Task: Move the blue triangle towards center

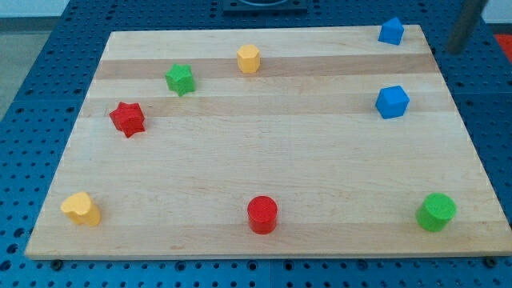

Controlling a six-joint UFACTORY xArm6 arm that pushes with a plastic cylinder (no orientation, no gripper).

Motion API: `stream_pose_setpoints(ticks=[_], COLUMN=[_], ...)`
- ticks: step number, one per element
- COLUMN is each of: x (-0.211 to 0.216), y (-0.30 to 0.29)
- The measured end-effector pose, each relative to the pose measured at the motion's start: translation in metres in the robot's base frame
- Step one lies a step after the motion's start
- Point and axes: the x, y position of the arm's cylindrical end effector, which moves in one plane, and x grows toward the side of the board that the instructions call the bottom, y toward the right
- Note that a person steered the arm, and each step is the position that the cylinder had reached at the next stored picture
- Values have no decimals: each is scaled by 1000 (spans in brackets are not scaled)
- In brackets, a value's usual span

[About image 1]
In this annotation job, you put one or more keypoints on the green cylinder block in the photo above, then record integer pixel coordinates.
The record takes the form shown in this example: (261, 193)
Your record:
(435, 212)

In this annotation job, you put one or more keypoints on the green star block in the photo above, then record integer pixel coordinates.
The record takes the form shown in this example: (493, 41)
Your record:
(180, 79)

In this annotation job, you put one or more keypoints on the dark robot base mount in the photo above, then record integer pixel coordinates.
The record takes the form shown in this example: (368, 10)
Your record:
(260, 6)

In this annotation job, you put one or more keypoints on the yellow heart block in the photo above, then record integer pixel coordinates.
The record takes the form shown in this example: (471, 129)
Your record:
(81, 209)

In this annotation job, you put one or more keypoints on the blue cube block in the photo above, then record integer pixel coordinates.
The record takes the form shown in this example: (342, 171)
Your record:
(392, 102)

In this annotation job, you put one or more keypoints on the wooden board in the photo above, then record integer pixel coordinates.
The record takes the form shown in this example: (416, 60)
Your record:
(303, 130)

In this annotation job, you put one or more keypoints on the red star block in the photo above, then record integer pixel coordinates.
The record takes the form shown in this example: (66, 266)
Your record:
(128, 118)

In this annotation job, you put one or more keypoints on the yellow hexagon block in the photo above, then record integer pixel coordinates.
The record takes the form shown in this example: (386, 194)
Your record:
(248, 58)

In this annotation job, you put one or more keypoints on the red cylinder block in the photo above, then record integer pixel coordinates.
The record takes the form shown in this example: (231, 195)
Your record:
(262, 214)

